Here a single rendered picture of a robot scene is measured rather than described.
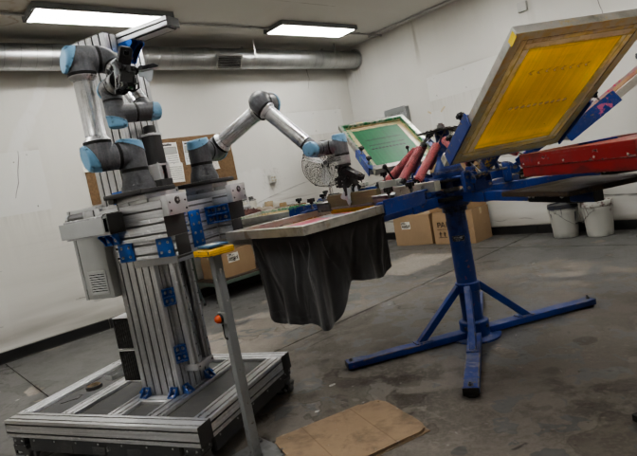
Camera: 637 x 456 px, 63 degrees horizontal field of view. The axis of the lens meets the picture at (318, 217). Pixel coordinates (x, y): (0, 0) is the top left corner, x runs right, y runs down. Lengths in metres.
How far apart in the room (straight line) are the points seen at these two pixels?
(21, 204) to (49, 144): 0.66
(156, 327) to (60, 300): 3.17
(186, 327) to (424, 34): 5.64
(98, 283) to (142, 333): 0.34
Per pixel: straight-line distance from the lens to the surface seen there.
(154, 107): 2.24
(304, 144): 2.52
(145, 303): 2.76
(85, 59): 2.46
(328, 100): 7.98
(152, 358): 2.85
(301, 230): 2.03
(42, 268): 5.81
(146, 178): 2.42
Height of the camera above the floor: 1.17
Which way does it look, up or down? 4 degrees down
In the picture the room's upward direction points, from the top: 11 degrees counter-clockwise
